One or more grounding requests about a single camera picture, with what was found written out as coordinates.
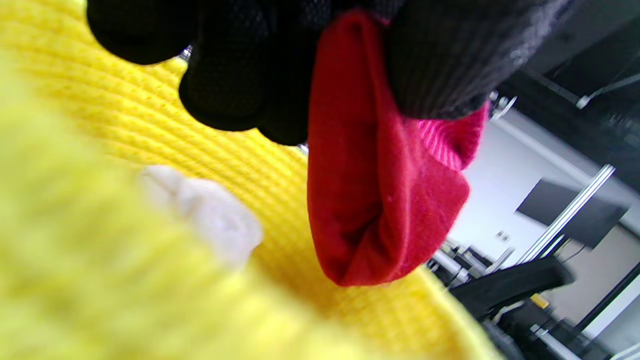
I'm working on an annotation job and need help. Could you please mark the person's left hand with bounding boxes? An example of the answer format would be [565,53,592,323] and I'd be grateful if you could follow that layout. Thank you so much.
[86,0,571,147]

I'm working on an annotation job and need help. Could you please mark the white sock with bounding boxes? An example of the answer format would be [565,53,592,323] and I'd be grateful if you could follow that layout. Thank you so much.
[140,165,264,266]

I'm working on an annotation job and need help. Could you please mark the yellow ribbed basket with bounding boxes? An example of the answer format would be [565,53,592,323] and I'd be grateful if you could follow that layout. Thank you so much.
[0,0,503,360]

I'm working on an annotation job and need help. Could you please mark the grey metal post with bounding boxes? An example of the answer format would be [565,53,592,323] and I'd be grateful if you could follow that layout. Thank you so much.
[515,164,617,266]

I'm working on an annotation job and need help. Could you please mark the dark wall screen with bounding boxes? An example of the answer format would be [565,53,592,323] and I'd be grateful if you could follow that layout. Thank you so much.
[516,179,630,249]

